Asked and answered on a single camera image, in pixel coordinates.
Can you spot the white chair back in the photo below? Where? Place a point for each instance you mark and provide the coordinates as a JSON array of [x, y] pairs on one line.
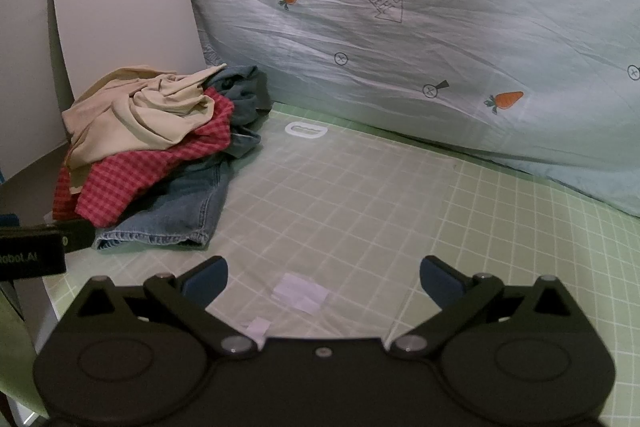
[[120, 7]]

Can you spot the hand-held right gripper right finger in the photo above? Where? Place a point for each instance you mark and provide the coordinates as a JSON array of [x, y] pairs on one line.
[[440, 279]]

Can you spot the pale green carrot-print quilt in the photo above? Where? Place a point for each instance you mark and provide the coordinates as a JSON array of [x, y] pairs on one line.
[[400, 57]]

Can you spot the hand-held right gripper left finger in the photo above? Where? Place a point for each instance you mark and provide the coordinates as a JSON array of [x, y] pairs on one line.
[[205, 279]]

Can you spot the green grid bedsheet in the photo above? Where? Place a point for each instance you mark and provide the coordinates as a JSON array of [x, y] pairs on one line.
[[550, 232]]

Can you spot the blue denim jeans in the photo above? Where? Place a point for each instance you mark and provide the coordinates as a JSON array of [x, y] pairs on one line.
[[185, 207]]

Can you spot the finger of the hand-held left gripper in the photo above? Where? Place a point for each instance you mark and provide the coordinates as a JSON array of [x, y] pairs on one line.
[[79, 236]]

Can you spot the white tape patch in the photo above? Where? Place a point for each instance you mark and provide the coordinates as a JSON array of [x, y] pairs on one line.
[[300, 293], [257, 327]]

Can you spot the beige long-sleeved shirt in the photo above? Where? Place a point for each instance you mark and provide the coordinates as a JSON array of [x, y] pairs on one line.
[[150, 117]]

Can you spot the dark grey-green garment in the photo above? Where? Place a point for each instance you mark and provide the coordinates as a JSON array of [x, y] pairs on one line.
[[245, 97]]

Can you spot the red checked shirt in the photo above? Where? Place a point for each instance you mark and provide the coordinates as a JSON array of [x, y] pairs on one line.
[[150, 177]]

